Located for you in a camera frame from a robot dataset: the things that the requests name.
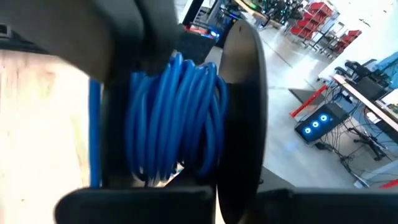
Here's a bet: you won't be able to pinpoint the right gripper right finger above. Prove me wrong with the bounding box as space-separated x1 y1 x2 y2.
247 187 398 224

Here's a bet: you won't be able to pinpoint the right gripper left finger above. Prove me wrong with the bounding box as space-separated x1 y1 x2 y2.
55 185 218 224

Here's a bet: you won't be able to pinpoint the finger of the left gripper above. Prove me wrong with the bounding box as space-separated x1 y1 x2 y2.
93 0 183 82
0 0 115 82

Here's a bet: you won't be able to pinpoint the long blue cable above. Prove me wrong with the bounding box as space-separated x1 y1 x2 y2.
88 52 229 189

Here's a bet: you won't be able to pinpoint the black plastic cable spool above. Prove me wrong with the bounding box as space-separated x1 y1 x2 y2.
99 19 269 224

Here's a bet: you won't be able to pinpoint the black crate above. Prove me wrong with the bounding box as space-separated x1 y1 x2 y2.
177 24 218 65

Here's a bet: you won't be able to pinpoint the black computer tower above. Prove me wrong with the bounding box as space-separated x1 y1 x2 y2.
214 14 237 49

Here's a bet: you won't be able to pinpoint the black computer blue fans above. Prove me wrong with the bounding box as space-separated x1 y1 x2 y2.
294 103 351 145

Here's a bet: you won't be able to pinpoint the red table leg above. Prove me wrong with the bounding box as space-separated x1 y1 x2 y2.
289 84 329 118

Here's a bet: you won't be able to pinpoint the wooden desk grey legs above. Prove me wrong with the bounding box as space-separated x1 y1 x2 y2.
233 0 283 30

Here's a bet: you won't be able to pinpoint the grey floor mat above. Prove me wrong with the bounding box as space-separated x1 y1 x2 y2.
288 88 326 108

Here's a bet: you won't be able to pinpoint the wooden table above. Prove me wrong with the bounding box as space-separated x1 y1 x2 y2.
331 73 398 133

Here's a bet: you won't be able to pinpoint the red storage bin rack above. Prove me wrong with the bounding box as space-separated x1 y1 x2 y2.
290 1 334 40
333 29 363 56

